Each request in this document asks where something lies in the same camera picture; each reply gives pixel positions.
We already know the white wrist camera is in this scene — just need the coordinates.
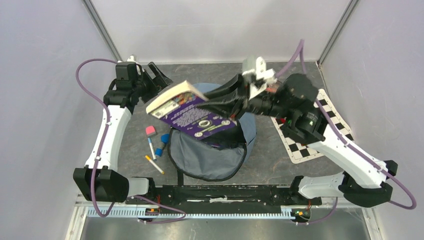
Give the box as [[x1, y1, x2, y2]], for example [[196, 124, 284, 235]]
[[241, 56, 277, 100], [126, 55, 137, 63]]

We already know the slotted cable duct rail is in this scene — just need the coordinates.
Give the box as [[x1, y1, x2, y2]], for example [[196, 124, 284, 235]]
[[108, 206, 295, 220]]

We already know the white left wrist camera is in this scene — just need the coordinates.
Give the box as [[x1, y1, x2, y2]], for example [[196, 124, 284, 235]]
[[126, 55, 137, 63]]

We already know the pink grey eraser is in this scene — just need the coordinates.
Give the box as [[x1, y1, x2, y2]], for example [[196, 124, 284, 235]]
[[145, 125, 157, 138]]

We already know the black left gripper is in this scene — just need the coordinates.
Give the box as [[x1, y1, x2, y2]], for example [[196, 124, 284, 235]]
[[132, 62, 173, 104]]

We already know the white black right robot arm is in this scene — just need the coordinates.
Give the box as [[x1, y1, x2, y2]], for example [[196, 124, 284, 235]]
[[199, 73, 398, 208]]

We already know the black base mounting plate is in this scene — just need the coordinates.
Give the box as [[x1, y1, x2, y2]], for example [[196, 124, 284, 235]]
[[145, 184, 322, 214]]

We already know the yellow cap marker pen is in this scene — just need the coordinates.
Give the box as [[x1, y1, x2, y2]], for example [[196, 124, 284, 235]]
[[145, 155, 165, 175]]

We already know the blue pencil sharpener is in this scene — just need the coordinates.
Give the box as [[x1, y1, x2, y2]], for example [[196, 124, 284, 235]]
[[160, 133, 170, 145]]

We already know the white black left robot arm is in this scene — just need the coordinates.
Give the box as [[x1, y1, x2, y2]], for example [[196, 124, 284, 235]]
[[73, 60, 173, 203]]

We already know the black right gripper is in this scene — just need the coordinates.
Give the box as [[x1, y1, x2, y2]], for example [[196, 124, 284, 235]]
[[196, 71, 292, 121]]

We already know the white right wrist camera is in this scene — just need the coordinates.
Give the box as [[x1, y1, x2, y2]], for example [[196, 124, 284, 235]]
[[241, 56, 277, 100]]

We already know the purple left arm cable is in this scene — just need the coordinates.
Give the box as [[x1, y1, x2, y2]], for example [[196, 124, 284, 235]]
[[75, 58, 187, 225]]

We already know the purple paperback book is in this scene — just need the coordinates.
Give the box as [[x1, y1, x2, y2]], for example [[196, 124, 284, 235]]
[[146, 80, 238, 140]]

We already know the blue fabric backpack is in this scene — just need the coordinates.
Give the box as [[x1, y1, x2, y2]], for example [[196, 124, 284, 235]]
[[167, 82, 258, 182]]

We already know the blue cover paperback book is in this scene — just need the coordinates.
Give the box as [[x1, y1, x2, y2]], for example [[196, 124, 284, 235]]
[[205, 141, 223, 148]]

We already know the blue cap marker pen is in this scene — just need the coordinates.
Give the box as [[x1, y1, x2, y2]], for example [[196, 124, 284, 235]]
[[147, 137, 157, 162]]

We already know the blue grey glue stick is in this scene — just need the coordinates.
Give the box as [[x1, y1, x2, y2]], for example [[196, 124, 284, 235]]
[[154, 142, 166, 157]]

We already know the black white checkered mat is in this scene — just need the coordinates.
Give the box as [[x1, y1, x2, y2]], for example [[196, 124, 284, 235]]
[[270, 88, 356, 165]]

